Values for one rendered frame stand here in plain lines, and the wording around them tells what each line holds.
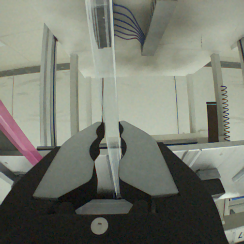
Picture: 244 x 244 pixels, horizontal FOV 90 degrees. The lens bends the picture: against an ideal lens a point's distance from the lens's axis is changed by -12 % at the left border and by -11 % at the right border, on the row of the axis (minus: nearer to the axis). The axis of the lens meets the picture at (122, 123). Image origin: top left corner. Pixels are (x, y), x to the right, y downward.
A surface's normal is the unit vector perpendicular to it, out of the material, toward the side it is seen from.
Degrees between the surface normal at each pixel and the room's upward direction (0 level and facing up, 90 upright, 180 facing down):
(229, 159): 44
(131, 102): 90
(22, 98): 90
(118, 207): 134
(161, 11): 0
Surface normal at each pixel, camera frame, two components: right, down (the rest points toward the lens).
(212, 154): 0.04, 0.70
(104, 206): -0.02, -0.71
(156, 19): 0.04, 1.00
